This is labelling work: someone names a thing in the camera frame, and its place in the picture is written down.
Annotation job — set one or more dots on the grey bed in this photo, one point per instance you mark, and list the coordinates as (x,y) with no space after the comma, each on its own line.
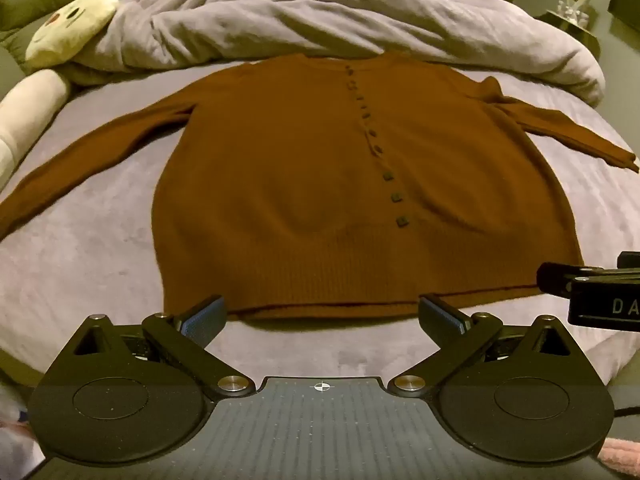
(100,240)

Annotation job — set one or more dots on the green pillow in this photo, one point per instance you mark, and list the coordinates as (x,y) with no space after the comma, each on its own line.
(35,5)

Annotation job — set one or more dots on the white bolster pillow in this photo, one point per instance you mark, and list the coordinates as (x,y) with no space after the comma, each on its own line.
(25,110)

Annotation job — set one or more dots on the brown button cardigan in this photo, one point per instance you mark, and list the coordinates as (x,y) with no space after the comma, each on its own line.
(320,185)

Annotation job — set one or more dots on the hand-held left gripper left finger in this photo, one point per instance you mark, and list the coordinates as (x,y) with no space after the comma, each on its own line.
(204,321)

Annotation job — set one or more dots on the bedside shelf with ornaments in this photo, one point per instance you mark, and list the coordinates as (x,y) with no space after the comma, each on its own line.
(575,7)

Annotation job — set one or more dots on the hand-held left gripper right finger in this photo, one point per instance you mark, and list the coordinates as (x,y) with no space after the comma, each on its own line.
(442,317)

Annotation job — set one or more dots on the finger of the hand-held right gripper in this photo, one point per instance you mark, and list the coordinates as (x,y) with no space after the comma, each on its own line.
(555,280)

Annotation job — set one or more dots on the grey crumpled duvet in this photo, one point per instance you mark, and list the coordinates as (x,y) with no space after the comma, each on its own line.
(350,20)

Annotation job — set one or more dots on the cream plush face pillow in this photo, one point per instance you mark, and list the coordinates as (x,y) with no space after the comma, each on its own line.
(70,25)

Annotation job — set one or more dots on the pink fluffy cloth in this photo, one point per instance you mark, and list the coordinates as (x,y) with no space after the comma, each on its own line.
(620,457)

